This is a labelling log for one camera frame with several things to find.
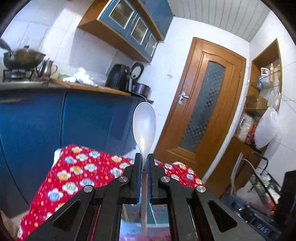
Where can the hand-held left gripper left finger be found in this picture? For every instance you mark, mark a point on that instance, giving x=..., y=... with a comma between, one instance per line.
x=138, y=176

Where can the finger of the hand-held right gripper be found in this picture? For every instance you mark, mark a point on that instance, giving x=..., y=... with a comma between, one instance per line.
x=234, y=201

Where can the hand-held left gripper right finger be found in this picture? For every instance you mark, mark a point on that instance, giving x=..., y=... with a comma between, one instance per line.
x=149, y=176

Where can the light blue plastic utensil holder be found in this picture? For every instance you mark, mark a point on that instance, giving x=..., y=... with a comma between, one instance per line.
x=159, y=214

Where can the metal spoon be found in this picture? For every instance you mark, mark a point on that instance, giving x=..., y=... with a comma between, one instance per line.
x=144, y=125

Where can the wooden door with glass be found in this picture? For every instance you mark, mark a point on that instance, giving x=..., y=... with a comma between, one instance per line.
x=185, y=129

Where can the red flower-print tablecloth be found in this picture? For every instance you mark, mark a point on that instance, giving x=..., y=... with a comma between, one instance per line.
x=69, y=176

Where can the white plastic bag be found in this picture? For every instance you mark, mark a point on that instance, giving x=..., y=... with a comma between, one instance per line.
x=267, y=129

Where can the black rice cooker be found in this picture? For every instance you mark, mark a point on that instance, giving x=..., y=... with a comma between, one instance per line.
x=140, y=88

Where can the blue base cabinets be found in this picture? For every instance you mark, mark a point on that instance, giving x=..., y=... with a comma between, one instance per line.
x=57, y=120

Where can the wooden board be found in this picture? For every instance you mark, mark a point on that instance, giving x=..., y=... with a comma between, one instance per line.
x=92, y=87

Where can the black air fryer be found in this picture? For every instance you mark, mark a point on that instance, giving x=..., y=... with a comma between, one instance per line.
x=116, y=77

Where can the cardboard box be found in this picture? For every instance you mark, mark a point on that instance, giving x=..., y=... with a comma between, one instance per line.
x=255, y=102

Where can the white patterned cloth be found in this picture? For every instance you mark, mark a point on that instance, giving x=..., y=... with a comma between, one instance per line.
x=81, y=77

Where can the jars on shelf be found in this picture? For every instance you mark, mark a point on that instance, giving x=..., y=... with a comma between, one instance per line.
x=266, y=76

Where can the metal kettle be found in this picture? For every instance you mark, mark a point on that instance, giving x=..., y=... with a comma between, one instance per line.
x=46, y=69

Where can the gas stove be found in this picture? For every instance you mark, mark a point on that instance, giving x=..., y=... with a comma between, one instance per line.
x=17, y=74

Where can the metal wok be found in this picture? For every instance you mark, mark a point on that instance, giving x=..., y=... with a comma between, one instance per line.
x=23, y=59

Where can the blue wall cabinet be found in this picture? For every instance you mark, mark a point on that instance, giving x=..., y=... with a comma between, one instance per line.
x=129, y=20

